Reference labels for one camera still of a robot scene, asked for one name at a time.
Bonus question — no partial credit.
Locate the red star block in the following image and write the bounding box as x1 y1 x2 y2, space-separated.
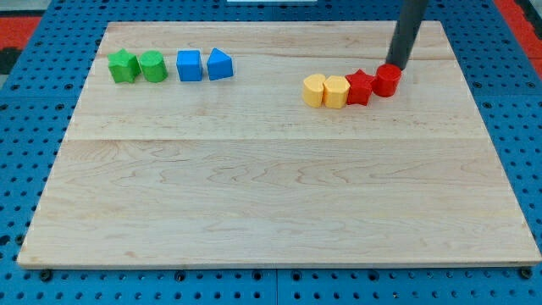
346 69 374 106

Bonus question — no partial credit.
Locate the red cylinder block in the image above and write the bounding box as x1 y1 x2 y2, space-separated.
372 64 402 97

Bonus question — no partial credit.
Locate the green star block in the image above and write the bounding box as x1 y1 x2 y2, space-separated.
108 48 141 83

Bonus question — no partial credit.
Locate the light wooden board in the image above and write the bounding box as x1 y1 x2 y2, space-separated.
18 21 541 269

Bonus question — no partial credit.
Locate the yellow heart block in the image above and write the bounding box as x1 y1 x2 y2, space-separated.
301 74 326 108

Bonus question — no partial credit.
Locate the yellow hexagon block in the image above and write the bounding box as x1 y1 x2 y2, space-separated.
323 75 351 109

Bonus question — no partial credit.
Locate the blue triangle block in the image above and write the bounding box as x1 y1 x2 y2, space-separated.
207 48 234 80

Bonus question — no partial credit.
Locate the blue cube block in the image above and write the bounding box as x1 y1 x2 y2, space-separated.
176 50 202 82

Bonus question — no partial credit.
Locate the green cylinder block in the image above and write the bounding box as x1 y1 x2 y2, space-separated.
140 50 168 83

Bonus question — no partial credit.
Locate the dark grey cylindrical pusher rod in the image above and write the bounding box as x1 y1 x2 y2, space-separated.
385 0 429 70

